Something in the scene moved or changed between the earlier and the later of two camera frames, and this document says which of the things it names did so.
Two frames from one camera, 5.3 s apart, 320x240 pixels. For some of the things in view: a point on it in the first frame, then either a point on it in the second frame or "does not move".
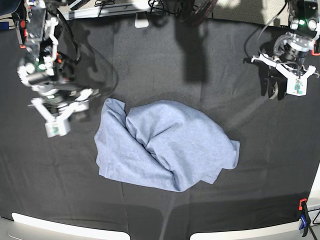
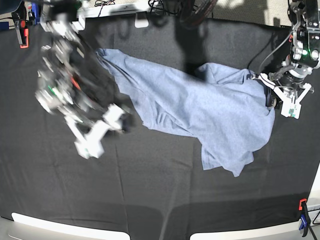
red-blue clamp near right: (305, 220) does not move
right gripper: (274, 76) to (288, 95)
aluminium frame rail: (129, 9) does not move
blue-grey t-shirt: (160, 144) to (225, 109)
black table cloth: (204, 62) does not move
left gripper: (58, 105) to (114, 118)
